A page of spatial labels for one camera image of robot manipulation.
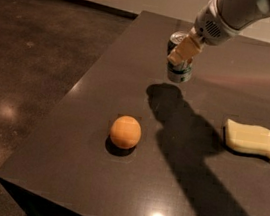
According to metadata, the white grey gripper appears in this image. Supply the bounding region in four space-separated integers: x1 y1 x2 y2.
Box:
167 0 239 66

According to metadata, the green 7up soda can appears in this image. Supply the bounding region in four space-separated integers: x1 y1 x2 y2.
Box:
167 31 193 83

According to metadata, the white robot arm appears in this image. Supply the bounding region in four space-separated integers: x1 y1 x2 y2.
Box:
168 0 270 66

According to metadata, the orange fruit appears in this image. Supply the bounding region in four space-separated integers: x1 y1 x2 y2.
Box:
109 116 142 149

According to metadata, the yellow sponge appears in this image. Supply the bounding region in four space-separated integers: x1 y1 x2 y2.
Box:
224 119 270 159

